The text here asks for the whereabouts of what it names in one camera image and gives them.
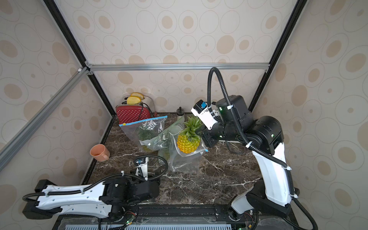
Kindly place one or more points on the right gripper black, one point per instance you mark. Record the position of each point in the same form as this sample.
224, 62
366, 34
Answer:
209, 139

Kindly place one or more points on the yellow pineapple green crown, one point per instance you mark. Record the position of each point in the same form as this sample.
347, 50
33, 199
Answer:
188, 141

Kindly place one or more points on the clear zip-top bag blue slider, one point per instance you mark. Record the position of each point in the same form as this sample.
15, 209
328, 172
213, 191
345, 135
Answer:
182, 162

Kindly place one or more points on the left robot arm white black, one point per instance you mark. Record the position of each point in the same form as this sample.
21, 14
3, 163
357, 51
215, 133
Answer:
107, 199

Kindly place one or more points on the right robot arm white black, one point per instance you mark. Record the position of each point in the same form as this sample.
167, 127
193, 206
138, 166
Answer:
273, 193

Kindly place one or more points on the green-zip bag with pineapple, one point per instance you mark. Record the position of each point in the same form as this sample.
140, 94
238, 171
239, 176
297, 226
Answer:
162, 142

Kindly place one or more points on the blue-zip bag with pineapple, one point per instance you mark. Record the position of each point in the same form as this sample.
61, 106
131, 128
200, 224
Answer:
144, 131

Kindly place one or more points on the white perforated plastic basket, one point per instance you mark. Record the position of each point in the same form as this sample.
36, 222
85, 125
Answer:
235, 141

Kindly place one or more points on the small bottle black cap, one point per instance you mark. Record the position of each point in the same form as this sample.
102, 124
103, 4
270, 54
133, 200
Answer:
180, 112

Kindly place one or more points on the front yellow toast slice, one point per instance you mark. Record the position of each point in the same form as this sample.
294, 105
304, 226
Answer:
132, 100

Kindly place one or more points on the yellow toast slice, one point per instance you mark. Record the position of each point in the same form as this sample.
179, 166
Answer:
139, 95
132, 100

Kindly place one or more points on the rear yellow toast slice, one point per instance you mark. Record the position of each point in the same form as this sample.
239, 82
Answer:
139, 95

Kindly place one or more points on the red toaster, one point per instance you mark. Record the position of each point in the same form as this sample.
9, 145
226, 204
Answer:
132, 113

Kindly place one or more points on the orange plastic cup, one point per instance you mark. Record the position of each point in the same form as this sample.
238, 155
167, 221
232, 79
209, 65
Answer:
100, 153

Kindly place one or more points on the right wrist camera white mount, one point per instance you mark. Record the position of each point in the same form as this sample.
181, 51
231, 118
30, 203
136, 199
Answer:
202, 111

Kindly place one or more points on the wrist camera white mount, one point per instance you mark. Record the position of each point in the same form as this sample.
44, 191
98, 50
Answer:
142, 168
202, 111

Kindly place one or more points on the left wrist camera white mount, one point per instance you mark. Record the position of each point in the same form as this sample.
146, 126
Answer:
142, 168

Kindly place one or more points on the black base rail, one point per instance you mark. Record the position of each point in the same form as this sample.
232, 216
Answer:
175, 217

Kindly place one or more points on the horizontal aluminium frame bar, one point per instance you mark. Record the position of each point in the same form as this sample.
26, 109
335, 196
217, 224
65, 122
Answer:
178, 67

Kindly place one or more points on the right black frame post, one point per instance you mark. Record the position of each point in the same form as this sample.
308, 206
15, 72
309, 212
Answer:
291, 23

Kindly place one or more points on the black frame post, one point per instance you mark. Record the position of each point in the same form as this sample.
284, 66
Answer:
67, 33
291, 23

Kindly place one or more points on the left diagonal aluminium frame bar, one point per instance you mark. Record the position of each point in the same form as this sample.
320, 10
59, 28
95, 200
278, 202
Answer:
19, 140

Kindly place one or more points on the left black frame post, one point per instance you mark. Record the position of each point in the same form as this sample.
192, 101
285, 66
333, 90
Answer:
67, 33

